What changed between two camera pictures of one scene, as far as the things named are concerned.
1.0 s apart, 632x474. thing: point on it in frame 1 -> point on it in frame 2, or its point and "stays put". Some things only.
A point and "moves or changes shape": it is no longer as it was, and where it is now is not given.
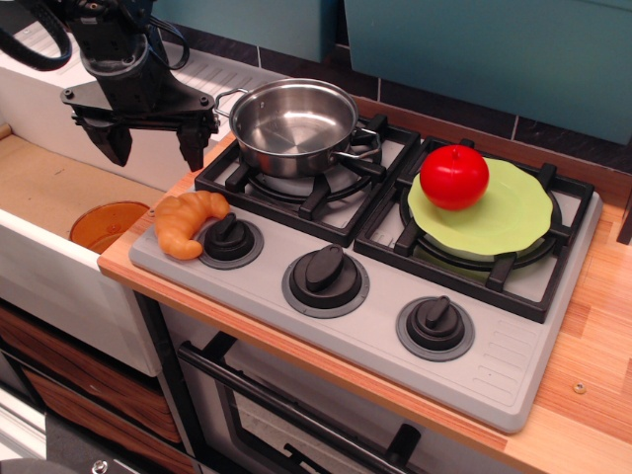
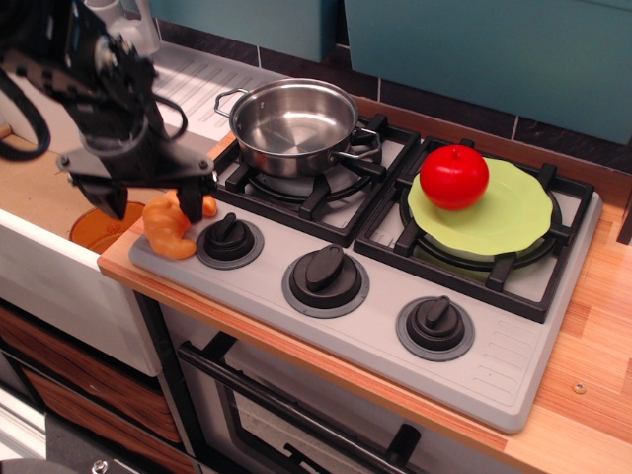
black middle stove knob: (325, 283) stays put
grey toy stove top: (442, 266) stays put
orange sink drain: (99, 226) stays put
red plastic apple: (454, 177) stays put
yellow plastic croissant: (177, 220) moves or changes shape
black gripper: (132, 91) -> (156, 164)
